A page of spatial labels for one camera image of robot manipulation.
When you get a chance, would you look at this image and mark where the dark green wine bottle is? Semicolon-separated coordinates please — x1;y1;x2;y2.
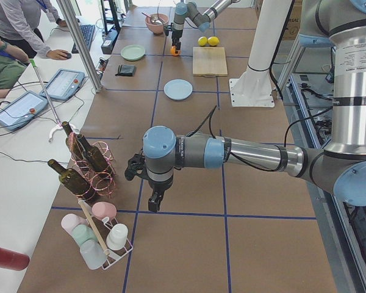
48;159;99;204

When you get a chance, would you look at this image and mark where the blue teach pendant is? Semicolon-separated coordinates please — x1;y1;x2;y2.
45;68;85;101
0;91;48;131

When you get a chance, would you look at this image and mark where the light green plate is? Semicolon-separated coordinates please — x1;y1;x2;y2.
120;45;146;61

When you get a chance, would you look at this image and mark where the aluminium frame post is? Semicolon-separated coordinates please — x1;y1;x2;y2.
57;0;102;93

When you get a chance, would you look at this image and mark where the reacher grabber stick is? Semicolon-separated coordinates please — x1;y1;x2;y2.
29;59;62;143

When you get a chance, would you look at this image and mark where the yellow lemon upper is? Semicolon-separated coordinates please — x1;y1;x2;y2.
198;36;208;47

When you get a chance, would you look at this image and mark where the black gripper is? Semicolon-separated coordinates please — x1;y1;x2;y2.
171;29;183;54
148;178;173;212

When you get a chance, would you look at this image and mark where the yellow lemon lower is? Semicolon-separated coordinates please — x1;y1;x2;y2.
207;36;220;46

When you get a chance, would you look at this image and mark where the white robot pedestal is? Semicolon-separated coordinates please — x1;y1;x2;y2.
229;0;293;107

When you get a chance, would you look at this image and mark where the pale pink cup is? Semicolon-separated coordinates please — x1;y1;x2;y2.
61;214;88;234

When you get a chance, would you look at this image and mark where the white cup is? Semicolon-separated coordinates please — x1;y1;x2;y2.
106;223;128;250

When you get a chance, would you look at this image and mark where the blue teach pendant near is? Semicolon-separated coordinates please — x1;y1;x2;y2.
0;91;48;131

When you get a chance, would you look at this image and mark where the light green cup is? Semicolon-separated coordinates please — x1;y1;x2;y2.
71;224;97;247

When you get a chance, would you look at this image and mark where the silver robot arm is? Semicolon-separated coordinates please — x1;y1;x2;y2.
164;0;238;56
142;1;366;212

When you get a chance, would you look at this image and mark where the yellow lemon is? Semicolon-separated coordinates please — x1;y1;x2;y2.
198;36;208;47
207;36;220;46

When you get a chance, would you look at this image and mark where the light blue cup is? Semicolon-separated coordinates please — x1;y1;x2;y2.
79;239;107;270

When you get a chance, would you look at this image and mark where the metal scoop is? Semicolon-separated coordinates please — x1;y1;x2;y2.
142;12;167;25

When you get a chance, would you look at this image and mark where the pink bowl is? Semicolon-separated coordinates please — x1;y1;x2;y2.
145;13;169;34

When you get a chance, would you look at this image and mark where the red cylinder bottle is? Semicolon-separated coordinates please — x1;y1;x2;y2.
0;247;30;271

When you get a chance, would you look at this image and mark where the white wire cup rack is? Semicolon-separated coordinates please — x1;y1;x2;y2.
78;200;133;270

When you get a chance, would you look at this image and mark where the black keyboard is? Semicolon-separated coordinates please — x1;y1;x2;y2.
79;24;95;51

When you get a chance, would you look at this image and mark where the wooden cutting board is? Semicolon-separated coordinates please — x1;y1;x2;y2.
193;47;228;76

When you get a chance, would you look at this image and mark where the grey folded cloth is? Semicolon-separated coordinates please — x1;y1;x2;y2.
115;64;137;77

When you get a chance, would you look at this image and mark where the orange fruit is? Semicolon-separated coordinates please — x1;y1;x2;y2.
170;46;181;56

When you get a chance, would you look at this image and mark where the copper wire bottle rack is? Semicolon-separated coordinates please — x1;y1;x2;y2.
71;139;116;199

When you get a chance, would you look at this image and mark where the blue teach pendant far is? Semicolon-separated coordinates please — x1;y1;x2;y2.
45;68;85;101

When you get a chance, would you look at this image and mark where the light blue plate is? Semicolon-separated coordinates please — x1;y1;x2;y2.
163;79;193;101

